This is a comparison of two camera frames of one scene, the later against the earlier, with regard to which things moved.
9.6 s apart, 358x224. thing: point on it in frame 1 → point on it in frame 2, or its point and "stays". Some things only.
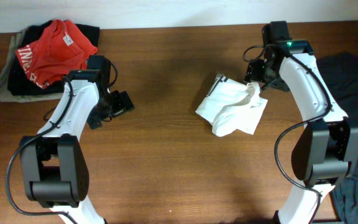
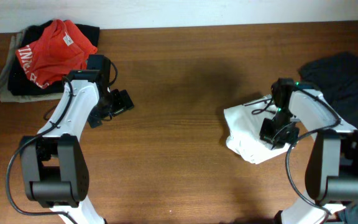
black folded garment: x=18 y=83 stays
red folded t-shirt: x=61 y=51 stays
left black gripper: x=124 y=102 stays
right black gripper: x=255 y=73 → x=266 y=135
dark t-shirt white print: x=352 y=79 stays
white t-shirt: x=230 y=105 → x=243 y=124
